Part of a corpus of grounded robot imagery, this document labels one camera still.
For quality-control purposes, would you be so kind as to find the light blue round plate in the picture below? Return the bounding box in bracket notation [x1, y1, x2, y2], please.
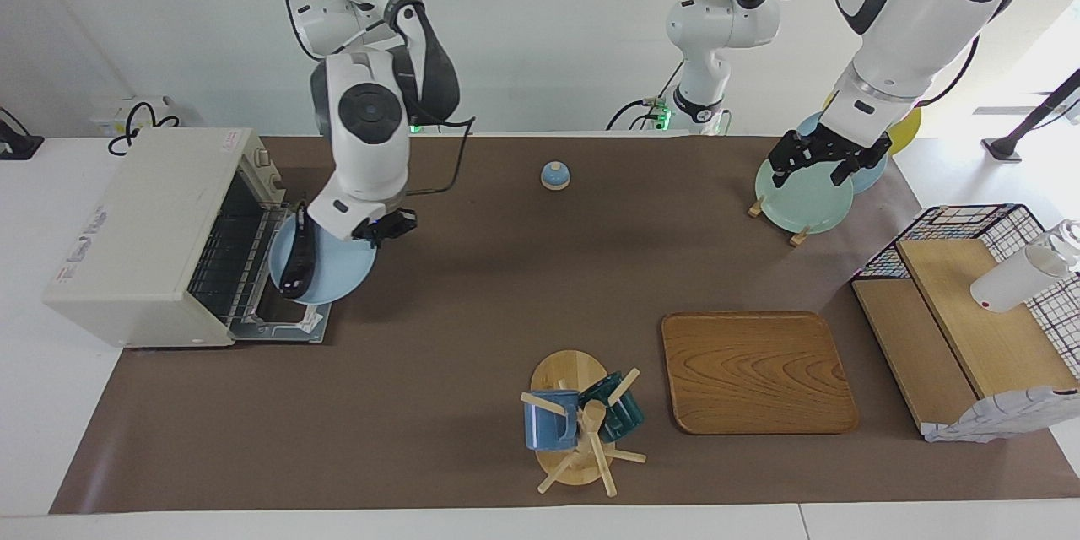
[268, 211, 378, 305]

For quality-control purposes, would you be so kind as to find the dark purple eggplant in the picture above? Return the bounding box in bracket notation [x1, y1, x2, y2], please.
[279, 201, 318, 300]

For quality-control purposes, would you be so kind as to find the glass toaster oven door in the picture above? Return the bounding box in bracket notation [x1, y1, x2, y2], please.
[226, 297, 332, 345]

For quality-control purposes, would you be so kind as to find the cream toaster oven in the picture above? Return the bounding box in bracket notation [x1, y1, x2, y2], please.
[44, 128, 289, 348]

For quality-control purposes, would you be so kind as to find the pale blue racked plate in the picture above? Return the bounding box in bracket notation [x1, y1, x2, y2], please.
[797, 110, 889, 194]

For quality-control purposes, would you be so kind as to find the mint green plate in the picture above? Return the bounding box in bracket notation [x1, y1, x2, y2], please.
[754, 154, 855, 235]

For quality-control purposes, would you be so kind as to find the wooden plate rack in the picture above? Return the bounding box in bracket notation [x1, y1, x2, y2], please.
[748, 196, 813, 247]

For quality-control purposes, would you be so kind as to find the yellow plate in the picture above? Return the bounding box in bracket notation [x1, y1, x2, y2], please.
[823, 89, 922, 155]

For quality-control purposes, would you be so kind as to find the brown table mat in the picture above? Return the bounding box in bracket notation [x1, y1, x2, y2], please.
[49, 135, 1080, 516]

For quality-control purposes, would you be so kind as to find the black angled stand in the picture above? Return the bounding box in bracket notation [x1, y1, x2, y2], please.
[982, 67, 1080, 163]

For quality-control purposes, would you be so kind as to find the wooden step shelf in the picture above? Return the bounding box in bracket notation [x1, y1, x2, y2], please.
[852, 238, 1080, 431]

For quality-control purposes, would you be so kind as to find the wooden serving tray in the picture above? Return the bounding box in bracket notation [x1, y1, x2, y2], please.
[661, 310, 860, 436]

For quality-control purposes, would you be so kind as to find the wooden mug tree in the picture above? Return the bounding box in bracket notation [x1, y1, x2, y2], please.
[520, 349, 648, 497]

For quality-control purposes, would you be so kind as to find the blue ceramic mug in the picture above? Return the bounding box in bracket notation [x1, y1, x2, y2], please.
[524, 390, 581, 451]

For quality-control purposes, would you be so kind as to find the white patterned cloth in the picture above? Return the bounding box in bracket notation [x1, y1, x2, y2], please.
[921, 386, 1080, 444]

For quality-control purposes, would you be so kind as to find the dark green mug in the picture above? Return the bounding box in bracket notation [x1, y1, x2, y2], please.
[579, 372, 645, 442]

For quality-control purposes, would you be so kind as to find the white power strip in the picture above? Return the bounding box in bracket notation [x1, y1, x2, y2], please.
[91, 95, 183, 140]

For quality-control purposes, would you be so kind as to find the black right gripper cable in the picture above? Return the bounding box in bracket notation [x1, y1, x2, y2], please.
[397, 114, 477, 197]

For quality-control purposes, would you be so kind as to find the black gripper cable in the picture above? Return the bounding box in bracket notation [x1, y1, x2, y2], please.
[918, 34, 985, 109]
[397, 114, 477, 197]

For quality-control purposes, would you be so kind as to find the black wire basket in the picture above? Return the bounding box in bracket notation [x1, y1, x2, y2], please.
[850, 203, 1080, 381]

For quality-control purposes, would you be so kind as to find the metal oven wire rack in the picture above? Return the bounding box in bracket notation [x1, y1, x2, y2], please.
[189, 175, 293, 327]

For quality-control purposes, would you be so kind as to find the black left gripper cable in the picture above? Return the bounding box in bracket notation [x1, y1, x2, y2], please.
[918, 34, 985, 109]

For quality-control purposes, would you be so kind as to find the black left base cable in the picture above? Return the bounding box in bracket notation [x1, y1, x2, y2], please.
[606, 59, 686, 132]

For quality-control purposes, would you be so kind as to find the black power strip cable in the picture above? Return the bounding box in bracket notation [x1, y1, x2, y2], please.
[107, 101, 181, 157]

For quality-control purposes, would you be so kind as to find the black clamp mount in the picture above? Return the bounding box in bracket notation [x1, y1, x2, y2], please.
[0, 105, 45, 161]

